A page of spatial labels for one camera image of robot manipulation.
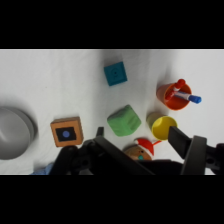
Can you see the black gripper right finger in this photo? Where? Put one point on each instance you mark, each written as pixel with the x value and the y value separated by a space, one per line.
pixel 193 156

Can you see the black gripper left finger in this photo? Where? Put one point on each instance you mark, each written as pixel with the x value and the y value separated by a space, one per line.
pixel 123 156

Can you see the blue cube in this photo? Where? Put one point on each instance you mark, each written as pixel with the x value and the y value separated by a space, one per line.
pixel 115 73

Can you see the green foam cube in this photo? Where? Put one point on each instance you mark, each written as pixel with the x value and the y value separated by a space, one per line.
pixel 124 120

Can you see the wooden block with black square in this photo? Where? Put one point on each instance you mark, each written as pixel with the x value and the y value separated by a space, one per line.
pixel 66 132

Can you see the gingerbread santa toy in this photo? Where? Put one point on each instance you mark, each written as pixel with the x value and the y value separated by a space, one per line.
pixel 145 146

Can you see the yellow cup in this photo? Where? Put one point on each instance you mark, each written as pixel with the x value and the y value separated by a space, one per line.
pixel 161 128

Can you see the orange cup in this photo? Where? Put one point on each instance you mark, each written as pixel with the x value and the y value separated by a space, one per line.
pixel 173 103

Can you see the white marker with blue cap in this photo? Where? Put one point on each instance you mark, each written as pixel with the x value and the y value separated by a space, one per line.
pixel 190 97

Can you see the red marker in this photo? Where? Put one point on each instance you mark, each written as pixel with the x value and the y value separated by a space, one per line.
pixel 175 88

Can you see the light blue cloth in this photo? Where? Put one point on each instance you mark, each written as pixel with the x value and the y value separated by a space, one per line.
pixel 41 170

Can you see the grey bowl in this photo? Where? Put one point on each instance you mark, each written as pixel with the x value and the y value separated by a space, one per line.
pixel 13 133

